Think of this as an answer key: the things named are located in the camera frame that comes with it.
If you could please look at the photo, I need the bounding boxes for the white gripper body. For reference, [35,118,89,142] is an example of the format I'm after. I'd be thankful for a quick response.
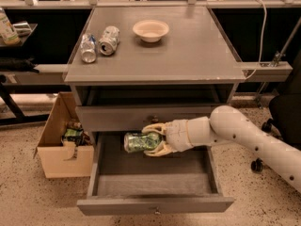
[165,120,192,153]

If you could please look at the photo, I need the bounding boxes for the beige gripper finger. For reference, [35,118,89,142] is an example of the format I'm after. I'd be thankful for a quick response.
[142,122,170,136]
[144,141,174,157]

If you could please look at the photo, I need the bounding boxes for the crushed green can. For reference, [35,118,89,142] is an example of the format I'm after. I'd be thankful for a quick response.
[124,132,163,153]

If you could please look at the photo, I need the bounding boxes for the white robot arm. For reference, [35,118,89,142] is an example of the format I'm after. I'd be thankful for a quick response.
[142,105,301,192]

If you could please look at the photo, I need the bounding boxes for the brass top drawer knob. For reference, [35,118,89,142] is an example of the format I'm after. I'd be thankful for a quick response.
[151,116,159,123]

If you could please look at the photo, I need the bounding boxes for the closed grey top drawer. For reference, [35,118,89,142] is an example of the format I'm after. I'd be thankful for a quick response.
[75,105,216,132]

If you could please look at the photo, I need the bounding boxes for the open grey middle drawer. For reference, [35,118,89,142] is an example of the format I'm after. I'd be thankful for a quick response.
[77,133,234,216]

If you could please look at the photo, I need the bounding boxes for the grey drawer cabinet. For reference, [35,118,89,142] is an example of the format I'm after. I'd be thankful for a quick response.
[62,5,246,149]

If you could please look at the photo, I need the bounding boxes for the white green soda can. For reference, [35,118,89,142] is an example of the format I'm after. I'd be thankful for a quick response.
[99,25,119,56]

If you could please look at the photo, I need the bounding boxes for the silver blue soda can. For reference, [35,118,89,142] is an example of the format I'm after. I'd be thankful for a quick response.
[80,33,97,63]

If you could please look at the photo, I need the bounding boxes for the snack packets in box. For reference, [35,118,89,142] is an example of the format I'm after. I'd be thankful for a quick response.
[61,120,90,146]

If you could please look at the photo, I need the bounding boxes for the cardboard box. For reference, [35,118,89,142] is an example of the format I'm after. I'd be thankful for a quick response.
[36,92,94,178]

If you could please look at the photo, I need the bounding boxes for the black office chair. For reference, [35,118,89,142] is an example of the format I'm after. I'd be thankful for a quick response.
[261,52,301,150]

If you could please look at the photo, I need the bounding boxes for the silver foil packet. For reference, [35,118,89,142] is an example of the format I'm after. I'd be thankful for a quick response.
[13,22,32,37]

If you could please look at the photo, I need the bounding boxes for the green label bottle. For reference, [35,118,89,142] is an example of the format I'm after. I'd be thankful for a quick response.
[0,8,20,45]

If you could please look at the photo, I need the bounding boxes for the white cable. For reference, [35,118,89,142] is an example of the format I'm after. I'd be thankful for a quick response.
[245,0,268,80]

